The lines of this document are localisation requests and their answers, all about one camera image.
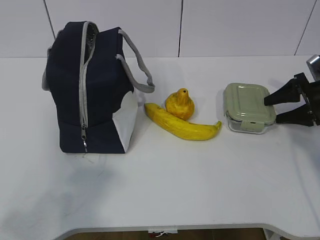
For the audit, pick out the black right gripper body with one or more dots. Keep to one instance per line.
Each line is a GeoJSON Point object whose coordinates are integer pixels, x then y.
{"type": "Point", "coordinates": [312, 97]}

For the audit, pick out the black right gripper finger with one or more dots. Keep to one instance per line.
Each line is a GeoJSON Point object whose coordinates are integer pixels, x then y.
{"type": "Point", "coordinates": [295, 116]}
{"type": "Point", "coordinates": [291, 92]}

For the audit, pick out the glass container green lid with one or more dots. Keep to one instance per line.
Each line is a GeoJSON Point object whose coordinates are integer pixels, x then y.
{"type": "Point", "coordinates": [244, 108]}

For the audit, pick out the yellow pear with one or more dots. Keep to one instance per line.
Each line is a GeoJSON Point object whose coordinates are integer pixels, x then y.
{"type": "Point", "coordinates": [180, 104]}

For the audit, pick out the yellow banana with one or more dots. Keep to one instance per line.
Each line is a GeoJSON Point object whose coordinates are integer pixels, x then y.
{"type": "Point", "coordinates": [181, 128]}

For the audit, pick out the navy blue lunch bag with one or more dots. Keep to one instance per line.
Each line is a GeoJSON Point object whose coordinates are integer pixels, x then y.
{"type": "Point", "coordinates": [92, 76]}

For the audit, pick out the white tag under table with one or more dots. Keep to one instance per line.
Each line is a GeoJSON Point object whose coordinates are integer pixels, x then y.
{"type": "Point", "coordinates": [161, 232]}

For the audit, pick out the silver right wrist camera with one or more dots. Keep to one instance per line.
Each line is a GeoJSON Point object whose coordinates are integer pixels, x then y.
{"type": "Point", "coordinates": [313, 64]}

